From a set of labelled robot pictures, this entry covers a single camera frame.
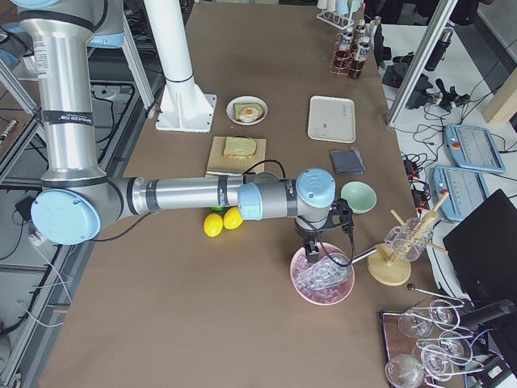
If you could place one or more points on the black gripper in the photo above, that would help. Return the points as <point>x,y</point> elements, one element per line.
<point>308,234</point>

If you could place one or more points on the plain toast slice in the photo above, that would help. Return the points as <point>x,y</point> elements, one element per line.
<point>239,147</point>

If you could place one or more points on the toast slice with fried egg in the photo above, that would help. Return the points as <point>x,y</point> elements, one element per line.
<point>247,112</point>

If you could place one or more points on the white round plate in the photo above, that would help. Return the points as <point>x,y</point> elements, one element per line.
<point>245,99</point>

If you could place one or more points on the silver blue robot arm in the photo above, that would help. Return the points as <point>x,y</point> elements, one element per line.
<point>78,199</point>

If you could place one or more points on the cream rectangular tray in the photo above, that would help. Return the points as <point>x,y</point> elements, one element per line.
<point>331,119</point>

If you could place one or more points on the wine glass rack tray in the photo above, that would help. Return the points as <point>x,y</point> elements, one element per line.
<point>426,345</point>

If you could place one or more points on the metal ice scoop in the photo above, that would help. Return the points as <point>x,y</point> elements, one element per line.
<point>343,264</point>

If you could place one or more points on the pink bowl of ice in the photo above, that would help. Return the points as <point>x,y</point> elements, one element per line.
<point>325,297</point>

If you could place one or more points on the wooden cup drying stand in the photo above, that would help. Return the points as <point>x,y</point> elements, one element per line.
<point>388,269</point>

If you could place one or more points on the mint green bowl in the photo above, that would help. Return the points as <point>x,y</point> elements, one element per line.
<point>360,197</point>

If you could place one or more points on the yellow lemon right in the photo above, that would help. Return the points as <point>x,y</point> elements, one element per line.
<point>232,218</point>

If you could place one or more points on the yellow lemon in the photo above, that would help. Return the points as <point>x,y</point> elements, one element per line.
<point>213,225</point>
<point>232,218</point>

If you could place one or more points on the clear glass mug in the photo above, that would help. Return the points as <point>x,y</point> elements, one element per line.
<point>405,242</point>

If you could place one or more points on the grey folded cloth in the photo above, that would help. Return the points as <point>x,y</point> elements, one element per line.
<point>347,162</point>

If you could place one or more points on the yellow lemon left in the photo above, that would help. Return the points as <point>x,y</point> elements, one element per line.
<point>213,225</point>

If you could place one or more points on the bamboo cutting board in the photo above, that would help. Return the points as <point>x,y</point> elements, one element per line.
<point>218,164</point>

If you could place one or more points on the blue teach pendant lower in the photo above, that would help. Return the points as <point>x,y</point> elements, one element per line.
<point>466,188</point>

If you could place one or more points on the blue teach pendant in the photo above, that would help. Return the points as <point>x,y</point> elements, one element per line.
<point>473,148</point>
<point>466,188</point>

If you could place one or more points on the black laptop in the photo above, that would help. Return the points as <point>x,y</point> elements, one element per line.
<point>482,249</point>

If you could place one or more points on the blue teach pendant upper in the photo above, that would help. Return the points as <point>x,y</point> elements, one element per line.
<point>473,148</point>

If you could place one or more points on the black thermos bottle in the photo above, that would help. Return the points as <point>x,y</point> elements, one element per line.
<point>439,50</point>

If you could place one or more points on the white cup rack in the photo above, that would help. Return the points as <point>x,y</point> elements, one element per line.
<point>339,13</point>

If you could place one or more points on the copper wire bottle rack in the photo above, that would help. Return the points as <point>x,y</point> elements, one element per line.
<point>341,60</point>

